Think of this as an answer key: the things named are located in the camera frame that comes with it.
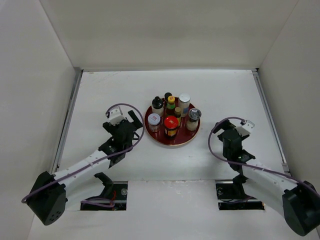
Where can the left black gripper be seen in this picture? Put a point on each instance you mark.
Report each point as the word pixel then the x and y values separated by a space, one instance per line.
pixel 109 126

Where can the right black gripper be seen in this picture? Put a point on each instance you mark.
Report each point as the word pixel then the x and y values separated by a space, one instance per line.
pixel 225 124

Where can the grey lid paste jar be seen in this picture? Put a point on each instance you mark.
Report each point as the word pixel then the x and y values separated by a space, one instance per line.
pixel 154 121

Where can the black cap white-powder bottle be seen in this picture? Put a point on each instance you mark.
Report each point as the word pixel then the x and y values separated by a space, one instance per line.
pixel 157 106

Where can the silver top salt shaker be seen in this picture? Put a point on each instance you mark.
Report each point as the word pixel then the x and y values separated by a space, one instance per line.
pixel 194 116

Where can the red lid sauce jar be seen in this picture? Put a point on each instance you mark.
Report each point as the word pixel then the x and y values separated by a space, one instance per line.
pixel 171 124

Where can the yellow cap chili sauce bottle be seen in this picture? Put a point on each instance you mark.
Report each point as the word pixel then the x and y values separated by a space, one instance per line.
pixel 170 106

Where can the black cap cumin spice bottle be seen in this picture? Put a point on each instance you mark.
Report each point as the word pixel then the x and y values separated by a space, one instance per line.
pixel 167 95

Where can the small brown yellow-label bottle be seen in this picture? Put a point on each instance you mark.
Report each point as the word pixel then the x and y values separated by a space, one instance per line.
pixel 177 114

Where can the white cylinder spice shaker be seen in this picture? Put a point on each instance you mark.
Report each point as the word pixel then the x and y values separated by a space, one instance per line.
pixel 184 103

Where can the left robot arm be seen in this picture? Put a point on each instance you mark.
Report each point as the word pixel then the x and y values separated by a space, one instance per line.
pixel 51 192

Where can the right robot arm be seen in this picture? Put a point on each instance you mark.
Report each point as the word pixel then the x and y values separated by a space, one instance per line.
pixel 298 202

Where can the red round tray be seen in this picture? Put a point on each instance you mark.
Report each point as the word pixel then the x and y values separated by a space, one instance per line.
pixel 183 135

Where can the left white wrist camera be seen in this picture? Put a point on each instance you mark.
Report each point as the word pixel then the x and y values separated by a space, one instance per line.
pixel 114 116

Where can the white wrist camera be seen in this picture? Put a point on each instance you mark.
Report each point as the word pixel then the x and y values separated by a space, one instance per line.
pixel 246 126
pixel 114 116

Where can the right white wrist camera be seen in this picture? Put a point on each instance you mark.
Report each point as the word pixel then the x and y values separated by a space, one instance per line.
pixel 246 126

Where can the left aluminium frame rail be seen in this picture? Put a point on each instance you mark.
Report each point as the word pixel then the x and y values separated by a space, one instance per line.
pixel 67 120

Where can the aluminium frame rail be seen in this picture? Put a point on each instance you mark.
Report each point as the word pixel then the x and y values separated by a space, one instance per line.
pixel 255 73
pixel 67 120

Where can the right aluminium frame rail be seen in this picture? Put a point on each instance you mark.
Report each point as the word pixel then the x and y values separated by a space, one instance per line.
pixel 255 73

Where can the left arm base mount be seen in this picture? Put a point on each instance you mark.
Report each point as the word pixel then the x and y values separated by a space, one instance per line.
pixel 112 197

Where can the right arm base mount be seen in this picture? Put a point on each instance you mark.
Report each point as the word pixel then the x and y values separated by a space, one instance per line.
pixel 231 196

